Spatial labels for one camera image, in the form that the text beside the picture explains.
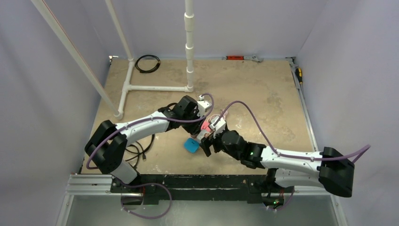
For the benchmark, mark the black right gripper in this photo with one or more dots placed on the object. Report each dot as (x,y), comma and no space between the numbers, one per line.
(212,144)

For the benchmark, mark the aluminium table edge rail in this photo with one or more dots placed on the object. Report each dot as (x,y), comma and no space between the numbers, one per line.
(299,88)

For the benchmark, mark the yellow black screwdriver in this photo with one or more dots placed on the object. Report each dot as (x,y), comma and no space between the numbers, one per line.
(299,75)

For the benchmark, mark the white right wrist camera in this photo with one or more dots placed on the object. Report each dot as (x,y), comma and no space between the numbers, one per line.
(217,124)

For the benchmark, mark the pink triangular power strip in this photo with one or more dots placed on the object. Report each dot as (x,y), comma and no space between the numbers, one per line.
(205,129)

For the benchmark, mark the aluminium front frame rail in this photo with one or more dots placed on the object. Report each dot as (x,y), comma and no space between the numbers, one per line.
(89,184)

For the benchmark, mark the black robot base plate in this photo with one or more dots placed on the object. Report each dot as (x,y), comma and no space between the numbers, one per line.
(156,187)

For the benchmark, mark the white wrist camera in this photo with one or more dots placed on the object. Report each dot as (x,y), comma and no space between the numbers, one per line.
(205,107)
(217,124)

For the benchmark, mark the red handled adjustable wrench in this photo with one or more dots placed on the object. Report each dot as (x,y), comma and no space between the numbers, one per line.
(242,58)

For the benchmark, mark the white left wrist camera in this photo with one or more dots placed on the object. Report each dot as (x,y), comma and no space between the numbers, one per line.
(205,107)

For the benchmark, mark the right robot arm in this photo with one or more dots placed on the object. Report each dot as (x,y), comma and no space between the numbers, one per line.
(328,169)

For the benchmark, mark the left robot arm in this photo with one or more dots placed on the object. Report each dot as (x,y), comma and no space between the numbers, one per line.
(107,145)

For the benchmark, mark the blue square adapter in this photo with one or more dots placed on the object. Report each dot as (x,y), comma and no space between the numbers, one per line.
(191,145)

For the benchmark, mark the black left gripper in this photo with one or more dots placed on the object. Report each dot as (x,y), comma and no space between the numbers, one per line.
(195,128)

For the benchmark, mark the white PVC pipe frame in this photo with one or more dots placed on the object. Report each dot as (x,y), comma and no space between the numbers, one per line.
(118,112)

